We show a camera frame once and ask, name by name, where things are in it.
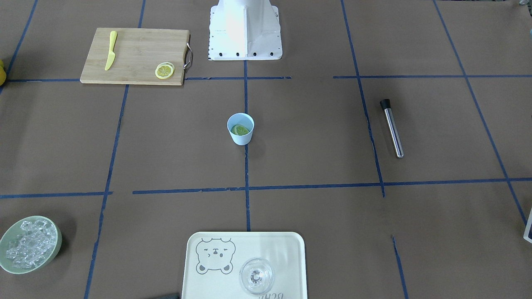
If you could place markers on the steel muddler black tip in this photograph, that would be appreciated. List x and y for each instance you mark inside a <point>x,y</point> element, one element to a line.
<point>388,112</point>

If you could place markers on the yellow lemon half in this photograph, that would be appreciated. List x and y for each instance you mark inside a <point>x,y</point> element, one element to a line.
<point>239,130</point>

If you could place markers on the light blue cup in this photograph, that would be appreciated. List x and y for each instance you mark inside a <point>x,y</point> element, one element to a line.
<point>245,120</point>

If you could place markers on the lemon slice on board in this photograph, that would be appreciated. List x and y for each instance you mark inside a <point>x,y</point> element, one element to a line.
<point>164,70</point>

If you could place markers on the cream bear tray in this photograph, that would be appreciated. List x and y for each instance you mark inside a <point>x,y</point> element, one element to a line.
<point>214,259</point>

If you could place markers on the clear glass on tray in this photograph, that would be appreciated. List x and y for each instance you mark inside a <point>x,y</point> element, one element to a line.
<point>257,276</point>

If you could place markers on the wooden cutting board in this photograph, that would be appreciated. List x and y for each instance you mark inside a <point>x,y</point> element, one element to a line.
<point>138,52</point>

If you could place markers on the yellow plastic knife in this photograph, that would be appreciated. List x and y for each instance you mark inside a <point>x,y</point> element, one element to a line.
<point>111,55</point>

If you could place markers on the green bowl of ice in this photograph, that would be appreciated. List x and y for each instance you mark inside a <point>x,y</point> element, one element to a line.
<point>29,245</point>

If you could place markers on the yellow lemons at edge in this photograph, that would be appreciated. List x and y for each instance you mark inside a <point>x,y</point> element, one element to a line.
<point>3,74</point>

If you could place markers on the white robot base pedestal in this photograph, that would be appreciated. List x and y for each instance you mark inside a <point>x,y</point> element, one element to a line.
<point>244,30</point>

